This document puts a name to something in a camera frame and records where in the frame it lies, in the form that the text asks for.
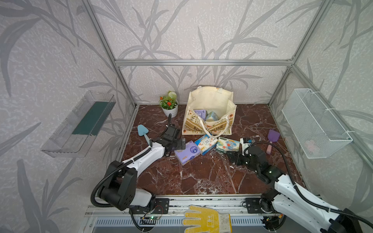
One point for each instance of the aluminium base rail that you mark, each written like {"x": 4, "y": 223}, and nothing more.
{"x": 172, "y": 209}

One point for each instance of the potted plant red flowers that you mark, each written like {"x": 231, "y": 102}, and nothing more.
{"x": 169, "y": 104}

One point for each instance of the purple toy spatula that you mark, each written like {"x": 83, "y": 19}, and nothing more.
{"x": 273, "y": 136}

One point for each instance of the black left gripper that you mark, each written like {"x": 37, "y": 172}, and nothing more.
{"x": 179, "y": 145}

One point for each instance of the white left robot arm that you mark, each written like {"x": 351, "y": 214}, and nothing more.
{"x": 119, "y": 189}

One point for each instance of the white wire basket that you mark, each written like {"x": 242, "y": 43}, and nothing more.
{"x": 316, "y": 128}

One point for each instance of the elephant print tissue pack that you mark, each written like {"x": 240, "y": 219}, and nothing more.
{"x": 224, "y": 145}

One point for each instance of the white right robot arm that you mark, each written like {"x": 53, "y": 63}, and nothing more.
{"x": 306, "y": 201}

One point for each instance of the light blue tissue pack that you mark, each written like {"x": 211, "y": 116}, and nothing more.
{"x": 212, "y": 116}

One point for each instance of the light blue toy spatula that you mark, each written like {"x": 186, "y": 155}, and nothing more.
{"x": 142, "y": 131}

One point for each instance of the small green circuit board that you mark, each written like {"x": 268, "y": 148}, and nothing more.
{"x": 150, "y": 220}

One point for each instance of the purple tissue pack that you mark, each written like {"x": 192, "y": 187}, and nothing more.
{"x": 190, "y": 152}
{"x": 201, "y": 113}

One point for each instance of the yellow knit work glove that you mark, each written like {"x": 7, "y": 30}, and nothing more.
{"x": 206, "y": 220}

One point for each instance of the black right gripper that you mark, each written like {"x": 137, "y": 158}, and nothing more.
{"x": 234, "y": 154}

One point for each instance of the floral blue tissue pack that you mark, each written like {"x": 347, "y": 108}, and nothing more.
{"x": 206, "y": 143}

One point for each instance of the cream floral canvas bag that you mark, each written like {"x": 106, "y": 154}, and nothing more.
{"x": 209, "y": 98}

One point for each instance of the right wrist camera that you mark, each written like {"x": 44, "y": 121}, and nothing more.
{"x": 245, "y": 143}

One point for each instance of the clear plastic wall shelf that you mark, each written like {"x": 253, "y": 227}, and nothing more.
{"x": 77, "y": 133}

